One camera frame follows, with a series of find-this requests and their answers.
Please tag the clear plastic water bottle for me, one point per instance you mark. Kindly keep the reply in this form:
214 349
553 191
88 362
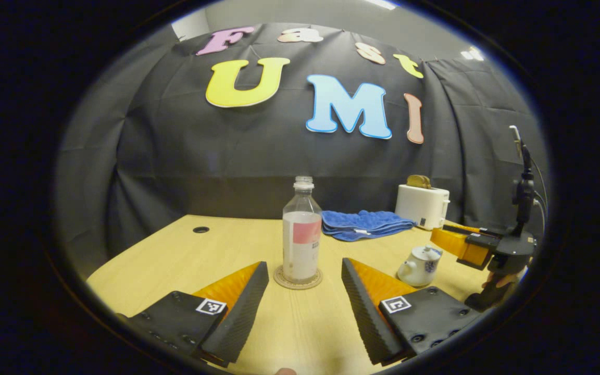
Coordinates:
301 245

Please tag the black backdrop cloth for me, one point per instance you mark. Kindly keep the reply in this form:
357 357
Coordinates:
227 156

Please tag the brown bread slice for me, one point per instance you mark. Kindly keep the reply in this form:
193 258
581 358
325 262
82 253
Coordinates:
419 182

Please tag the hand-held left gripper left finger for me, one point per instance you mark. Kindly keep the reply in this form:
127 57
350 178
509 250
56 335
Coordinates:
242 317

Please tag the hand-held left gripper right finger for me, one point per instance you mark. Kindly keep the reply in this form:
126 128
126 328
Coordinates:
362 317

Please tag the folded blue towel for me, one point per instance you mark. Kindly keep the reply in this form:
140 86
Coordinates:
362 224

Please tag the ceiling light panel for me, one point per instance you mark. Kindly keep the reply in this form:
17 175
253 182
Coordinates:
383 4

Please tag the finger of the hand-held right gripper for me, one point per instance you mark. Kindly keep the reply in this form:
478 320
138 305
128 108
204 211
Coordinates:
466 230
461 246

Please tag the round brown coaster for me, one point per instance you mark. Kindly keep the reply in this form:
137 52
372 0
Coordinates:
282 281

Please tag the white toaster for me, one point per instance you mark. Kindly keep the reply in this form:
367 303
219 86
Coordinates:
420 205

